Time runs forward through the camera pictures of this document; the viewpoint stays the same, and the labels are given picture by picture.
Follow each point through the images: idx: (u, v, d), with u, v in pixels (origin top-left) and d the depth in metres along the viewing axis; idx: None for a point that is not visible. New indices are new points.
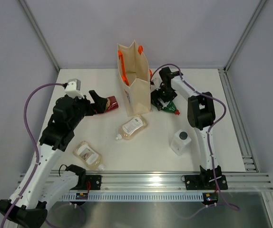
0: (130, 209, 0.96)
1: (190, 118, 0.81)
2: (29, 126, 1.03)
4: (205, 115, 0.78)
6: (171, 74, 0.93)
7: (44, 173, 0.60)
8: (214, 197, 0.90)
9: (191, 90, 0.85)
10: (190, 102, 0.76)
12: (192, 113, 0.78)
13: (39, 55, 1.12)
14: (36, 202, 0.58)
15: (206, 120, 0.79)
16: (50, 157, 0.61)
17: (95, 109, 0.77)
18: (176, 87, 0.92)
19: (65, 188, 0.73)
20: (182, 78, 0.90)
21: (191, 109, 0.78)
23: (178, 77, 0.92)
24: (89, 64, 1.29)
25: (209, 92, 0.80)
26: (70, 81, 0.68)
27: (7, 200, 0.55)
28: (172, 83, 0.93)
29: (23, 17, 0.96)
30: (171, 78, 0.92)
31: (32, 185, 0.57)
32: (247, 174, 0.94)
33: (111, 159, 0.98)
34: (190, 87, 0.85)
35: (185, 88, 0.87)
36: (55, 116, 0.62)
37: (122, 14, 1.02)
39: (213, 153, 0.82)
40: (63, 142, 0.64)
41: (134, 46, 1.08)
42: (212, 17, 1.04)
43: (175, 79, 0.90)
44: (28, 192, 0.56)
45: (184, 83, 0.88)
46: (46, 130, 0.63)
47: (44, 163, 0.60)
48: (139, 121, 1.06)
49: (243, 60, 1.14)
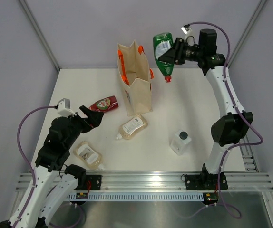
0: (130, 209, 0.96)
1: (215, 130, 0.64)
2: (29, 126, 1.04)
4: (234, 137, 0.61)
6: (214, 61, 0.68)
7: (42, 194, 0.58)
8: (214, 198, 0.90)
9: (231, 102, 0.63)
10: (224, 121, 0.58)
12: (220, 130, 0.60)
13: (39, 55, 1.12)
14: (35, 221, 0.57)
15: (232, 140, 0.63)
16: (46, 179, 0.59)
17: (91, 123, 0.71)
18: (211, 82, 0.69)
19: (63, 197, 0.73)
20: (225, 77, 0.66)
21: (220, 127, 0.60)
23: (220, 69, 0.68)
24: (90, 64, 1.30)
25: (251, 113, 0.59)
26: (60, 101, 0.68)
27: (7, 222, 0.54)
28: (208, 72, 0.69)
29: (23, 17, 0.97)
30: (210, 68, 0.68)
31: (30, 207, 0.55)
32: (247, 173, 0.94)
33: (111, 159, 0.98)
34: (233, 98, 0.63)
35: (222, 91, 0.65)
36: (51, 137, 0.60)
37: (122, 14, 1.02)
39: (222, 164, 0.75)
40: (59, 163, 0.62)
41: (134, 46, 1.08)
42: (212, 17, 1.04)
43: (215, 72, 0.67)
44: (26, 214, 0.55)
45: (225, 86, 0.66)
46: (42, 150, 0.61)
47: (41, 185, 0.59)
48: (138, 121, 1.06)
49: (243, 60, 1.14)
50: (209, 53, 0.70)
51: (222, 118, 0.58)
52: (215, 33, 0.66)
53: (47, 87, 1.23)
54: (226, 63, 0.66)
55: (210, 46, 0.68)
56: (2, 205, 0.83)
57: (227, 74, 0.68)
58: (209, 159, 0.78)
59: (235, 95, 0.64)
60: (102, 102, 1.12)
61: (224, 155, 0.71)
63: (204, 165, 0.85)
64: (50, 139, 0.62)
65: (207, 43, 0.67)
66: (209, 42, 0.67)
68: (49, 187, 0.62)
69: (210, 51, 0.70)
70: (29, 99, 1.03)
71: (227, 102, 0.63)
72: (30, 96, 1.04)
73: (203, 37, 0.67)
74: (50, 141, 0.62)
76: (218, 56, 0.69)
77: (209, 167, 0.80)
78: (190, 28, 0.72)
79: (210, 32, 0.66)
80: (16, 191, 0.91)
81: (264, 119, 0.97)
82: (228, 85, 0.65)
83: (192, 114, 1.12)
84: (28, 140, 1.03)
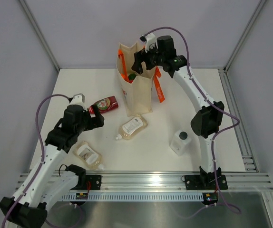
0: (130, 209, 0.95)
1: (195, 126, 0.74)
2: (29, 126, 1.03)
4: (212, 124, 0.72)
6: (177, 64, 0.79)
7: (48, 172, 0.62)
8: (214, 197, 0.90)
9: (202, 96, 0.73)
10: (200, 116, 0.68)
12: (199, 123, 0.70)
13: (39, 55, 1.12)
14: (38, 200, 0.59)
15: (211, 128, 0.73)
16: (54, 157, 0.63)
17: (95, 122, 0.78)
18: (180, 82, 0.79)
19: (65, 189, 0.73)
20: (191, 75, 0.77)
21: (199, 120, 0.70)
23: (185, 69, 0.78)
24: (89, 65, 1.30)
25: (221, 102, 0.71)
26: (76, 96, 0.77)
27: (11, 197, 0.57)
28: (174, 76, 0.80)
29: (22, 17, 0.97)
30: (175, 70, 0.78)
31: (35, 183, 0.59)
32: (247, 174, 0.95)
33: (111, 159, 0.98)
34: (202, 93, 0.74)
35: (193, 90, 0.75)
36: (65, 119, 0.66)
37: (122, 14, 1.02)
39: (215, 158, 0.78)
40: (68, 144, 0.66)
41: (137, 46, 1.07)
42: (212, 17, 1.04)
43: (181, 73, 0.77)
44: (31, 189, 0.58)
45: (192, 83, 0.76)
46: (53, 132, 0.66)
47: (49, 163, 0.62)
48: (138, 121, 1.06)
49: (243, 60, 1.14)
50: (170, 56, 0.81)
51: (199, 113, 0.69)
52: (170, 38, 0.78)
53: (47, 86, 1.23)
54: (188, 63, 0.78)
55: (170, 50, 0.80)
56: None
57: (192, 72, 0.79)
58: (202, 157, 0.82)
59: (203, 90, 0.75)
60: (102, 102, 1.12)
61: (212, 146, 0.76)
63: (200, 167, 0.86)
64: (62, 123, 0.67)
65: (166, 48, 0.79)
66: (167, 46, 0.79)
68: (55, 167, 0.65)
69: (171, 55, 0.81)
70: (29, 99, 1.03)
71: (199, 98, 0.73)
72: (30, 96, 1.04)
73: (161, 43, 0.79)
74: (62, 124, 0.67)
76: (180, 58, 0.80)
77: (205, 168, 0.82)
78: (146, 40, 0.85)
79: (167, 39, 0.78)
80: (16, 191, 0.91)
81: (264, 119, 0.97)
82: (194, 81, 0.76)
83: (191, 113, 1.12)
84: (28, 140, 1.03)
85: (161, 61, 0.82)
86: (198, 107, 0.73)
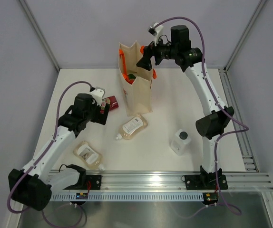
0: (130, 209, 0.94)
1: (200, 126, 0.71)
2: (29, 126, 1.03)
4: (217, 128, 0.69)
6: (191, 58, 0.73)
7: (57, 150, 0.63)
8: (214, 198, 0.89)
9: (213, 100, 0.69)
10: (209, 119, 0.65)
12: (206, 126, 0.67)
13: (39, 55, 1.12)
14: (46, 176, 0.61)
15: (216, 130, 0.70)
16: (65, 137, 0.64)
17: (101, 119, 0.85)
18: (192, 80, 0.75)
19: (67, 180, 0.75)
20: (205, 74, 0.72)
21: (207, 124, 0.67)
23: (199, 67, 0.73)
24: (90, 64, 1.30)
25: (231, 108, 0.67)
26: (99, 89, 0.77)
27: (21, 169, 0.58)
28: (187, 71, 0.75)
29: (22, 17, 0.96)
30: (189, 65, 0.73)
31: (47, 157, 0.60)
32: (247, 174, 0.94)
33: (111, 159, 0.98)
34: (214, 96, 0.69)
35: (205, 90, 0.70)
36: (76, 106, 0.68)
37: (122, 14, 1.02)
39: (217, 159, 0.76)
40: (77, 128, 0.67)
41: (136, 46, 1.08)
42: (212, 17, 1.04)
43: (195, 71, 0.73)
44: (42, 163, 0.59)
45: (205, 83, 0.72)
46: (63, 116, 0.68)
47: (59, 141, 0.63)
48: (138, 121, 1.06)
49: (243, 60, 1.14)
50: (184, 49, 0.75)
51: (208, 117, 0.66)
52: (185, 28, 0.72)
53: (47, 86, 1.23)
54: (203, 59, 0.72)
55: (184, 42, 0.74)
56: (3, 204, 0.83)
57: (206, 70, 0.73)
58: (205, 157, 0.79)
59: (215, 91, 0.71)
60: None
61: (216, 147, 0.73)
63: (201, 166, 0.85)
64: (73, 109, 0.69)
65: (180, 39, 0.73)
66: (181, 37, 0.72)
68: (64, 147, 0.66)
69: (185, 47, 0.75)
70: (29, 99, 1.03)
71: (210, 100, 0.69)
72: (30, 96, 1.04)
73: (175, 34, 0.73)
74: (73, 111, 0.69)
76: (194, 51, 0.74)
77: (206, 168, 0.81)
78: (156, 32, 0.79)
79: (182, 29, 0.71)
80: None
81: (265, 119, 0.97)
82: (208, 81, 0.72)
83: (191, 113, 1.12)
84: (28, 140, 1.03)
85: (174, 53, 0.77)
86: (208, 109, 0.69)
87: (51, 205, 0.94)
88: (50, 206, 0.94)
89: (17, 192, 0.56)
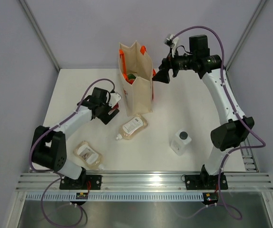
0: (130, 209, 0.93)
1: (214, 137, 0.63)
2: (29, 126, 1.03)
4: (234, 140, 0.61)
6: (210, 64, 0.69)
7: (78, 120, 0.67)
8: (214, 198, 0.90)
9: (231, 108, 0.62)
10: (226, 129, 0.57)
12: (220, 136, 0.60)
13: (39, 55, 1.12)
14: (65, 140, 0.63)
15: (232, 143, 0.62)
16: (86, 112, 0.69)
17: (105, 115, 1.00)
18: (209, 86, 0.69)
19: (72, 169, 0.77)
20: (223, 81, 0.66)
21: (222, 134, 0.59)
23: (218, 73, 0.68)
24: (90, 64, 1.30)
25: (252, 120, 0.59)
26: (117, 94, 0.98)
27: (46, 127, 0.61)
28: (204, 78, 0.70)
29: (23, 17, 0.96)
30: (207, 71, 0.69)
31: (71, 122, 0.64)
32: (248, 174, 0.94)
33: (111, 159, 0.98)
34: (232, 103, 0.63)
35: (222, 98, 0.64)
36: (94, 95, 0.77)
37: (123, 14, 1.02)
39: (223, 166, 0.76)
40: (94, 111, 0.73)
41: (136, 46, 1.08)
42: (212, 17, 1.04)
43: (211, 77, 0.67)
44: (65, 125, 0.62)
45: (223, 90, 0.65)
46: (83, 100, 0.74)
47: (81, 113, 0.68)
48: (138, 121, 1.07)
49: (243, 60, 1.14)
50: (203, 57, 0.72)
51: (223, 126, 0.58)
52: (204, 36, 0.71)
53: (47, 86, 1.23)
54: (222, 66, 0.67)
55: (203, 49, 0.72)
56: (3, 204, 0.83)
57: (225, 78, 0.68)
58: (210, 161, 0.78)
59: (234, 100, 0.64)
60: None
61: (225, 158, 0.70)
63: (203, 166, 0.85)
64: (91, 97, 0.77)
65: (199, 46, 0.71)
66: (200, 44, 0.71)
68: (81, 122, 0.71)
69: (205, 55, 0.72)
70: (29, 99, 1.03)
71: (228, 109, 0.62)
72: (30, 96, 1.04)
73: (194, 42, 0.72)
74: (91, 99, 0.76)
76: (214, 58, 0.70)
77: (209, 170, 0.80)
78: (173, 42, 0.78)
79: (200, 36, 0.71)
80: (16, 191, 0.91)
81: (265, 119, 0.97)
82: (226, 89, 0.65)
83: (192, 114, 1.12)
84: (28, 140, 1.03)
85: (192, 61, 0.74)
86: (224, 118, 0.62)
87: (52, 205, 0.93)
88: (50, 206, 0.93)
89: (37, 148, 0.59)
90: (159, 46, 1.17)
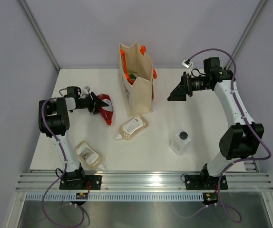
0: (130, 209, 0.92)
1: (223, 144, 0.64)
2: (29, 126, 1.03)
4: (244, 149, 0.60)
6: (222, 76, 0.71)
7: None
8: (214, 198, 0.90)
9: (239, 113, 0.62)
10: (232, 132, 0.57)
12: (229, 142, 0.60)
13: (39, 55, 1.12)
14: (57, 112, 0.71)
15: (241, 154, 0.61)
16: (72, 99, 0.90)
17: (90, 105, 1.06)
18: (219, 96, 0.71)
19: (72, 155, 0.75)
20: (233, 89, 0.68)
21: (229, 138, 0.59)
23: (228, 83, 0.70)
24: (90, 64, 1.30)
25: (261, 125, 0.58)
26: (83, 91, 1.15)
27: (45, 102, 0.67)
28: (215, 87, 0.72)
29: (22, 17, 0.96)
30: (218, 81, 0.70)
31: None
32: (247, 174, 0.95)
33: (111, 159, 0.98)
34: (241, 109, 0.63)
35: (230, 105, 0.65)
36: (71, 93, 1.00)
37: (123, 14, 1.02)
39: (223, 171, 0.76)
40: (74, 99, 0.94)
41: (136, 46, 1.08)
42: (212, 18, 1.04)
43: (221, 86, 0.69)
44: None
45: (233, 98, 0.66)
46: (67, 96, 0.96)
47: None
48: (138, 121, 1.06)
49: (244, 60, 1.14)
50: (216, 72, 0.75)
51: (231, 129, 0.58)
52: (217, 57, 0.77)
53: (47, 86, 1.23)
54: (233, 78, 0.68)
55: (215, 67, 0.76)
56: (2, 204, 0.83)
57: (236, 88, 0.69)
58: (212, 162, 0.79)
59: (244, 107, 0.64)
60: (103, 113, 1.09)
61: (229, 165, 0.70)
63: (205, 164, 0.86)
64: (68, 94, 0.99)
65: (211, 63, 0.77)
66: (213, 62, 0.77)
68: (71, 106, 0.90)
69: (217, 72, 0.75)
70: (28, 99, 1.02)
71: (236, 113, 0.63)
72: (30, 96, 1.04)
73: (207, 63, 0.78)
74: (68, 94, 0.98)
76: (226, 71, 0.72)
77: (210, 171, 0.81)
78: (190, 62, 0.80)
79: (213, 57, 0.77)
80: (16, 191, 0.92)
81: (264, 119, 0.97)
82: (236, 97, 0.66)
83: (192, 114, 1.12)
84: (28, 140, 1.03)
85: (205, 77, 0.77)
86: (232, 122, 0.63)
87: (52, 204, 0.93)
88: (50, 206, 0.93)
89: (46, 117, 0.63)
90: (159, 46, 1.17)
